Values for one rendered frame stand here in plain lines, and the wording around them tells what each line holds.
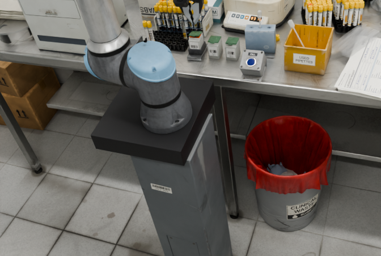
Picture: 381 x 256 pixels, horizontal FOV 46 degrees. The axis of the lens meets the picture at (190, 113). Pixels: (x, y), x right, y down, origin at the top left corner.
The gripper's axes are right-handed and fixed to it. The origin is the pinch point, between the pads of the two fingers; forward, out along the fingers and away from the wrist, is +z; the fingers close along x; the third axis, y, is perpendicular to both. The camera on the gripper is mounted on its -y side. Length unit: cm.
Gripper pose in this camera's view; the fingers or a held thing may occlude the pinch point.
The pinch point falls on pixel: (193, 22)
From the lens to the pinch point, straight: 157.1
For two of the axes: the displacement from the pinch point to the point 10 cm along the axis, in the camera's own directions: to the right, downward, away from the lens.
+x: -9.4, -1.2, 3.2
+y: 3.2, -6.7, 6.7
